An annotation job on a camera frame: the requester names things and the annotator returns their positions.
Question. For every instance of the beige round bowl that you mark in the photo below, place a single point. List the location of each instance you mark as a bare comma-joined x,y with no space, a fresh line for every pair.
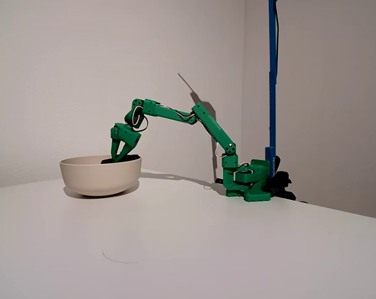
97,177

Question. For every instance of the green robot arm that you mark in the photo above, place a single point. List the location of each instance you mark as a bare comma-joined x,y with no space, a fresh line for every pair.
212,124

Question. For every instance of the dark crumpled cloth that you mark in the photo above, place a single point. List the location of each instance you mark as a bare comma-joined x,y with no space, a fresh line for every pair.
131,158

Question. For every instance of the blue camera pole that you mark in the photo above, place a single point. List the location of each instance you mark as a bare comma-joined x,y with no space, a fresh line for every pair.
272,93

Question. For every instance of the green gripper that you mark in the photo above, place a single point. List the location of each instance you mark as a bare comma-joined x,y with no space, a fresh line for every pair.
126,136

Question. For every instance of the black table clamp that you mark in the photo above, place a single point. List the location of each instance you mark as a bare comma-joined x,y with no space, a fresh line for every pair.
282,180

